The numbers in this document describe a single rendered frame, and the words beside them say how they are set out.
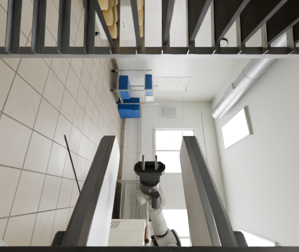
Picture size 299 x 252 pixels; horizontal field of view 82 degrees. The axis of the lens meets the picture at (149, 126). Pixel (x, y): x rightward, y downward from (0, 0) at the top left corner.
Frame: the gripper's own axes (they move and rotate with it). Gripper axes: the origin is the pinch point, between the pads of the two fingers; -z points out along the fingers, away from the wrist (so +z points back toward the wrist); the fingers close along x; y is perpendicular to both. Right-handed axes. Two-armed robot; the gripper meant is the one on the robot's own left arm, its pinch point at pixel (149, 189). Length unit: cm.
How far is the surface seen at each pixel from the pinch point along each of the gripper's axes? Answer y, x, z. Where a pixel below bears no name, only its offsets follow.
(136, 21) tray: -0.1, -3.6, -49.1
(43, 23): -4, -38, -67
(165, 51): -11, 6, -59
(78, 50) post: -11, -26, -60
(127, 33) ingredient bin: -52, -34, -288
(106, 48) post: -10, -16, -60
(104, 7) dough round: 3.1, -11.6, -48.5
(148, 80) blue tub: -166, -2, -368
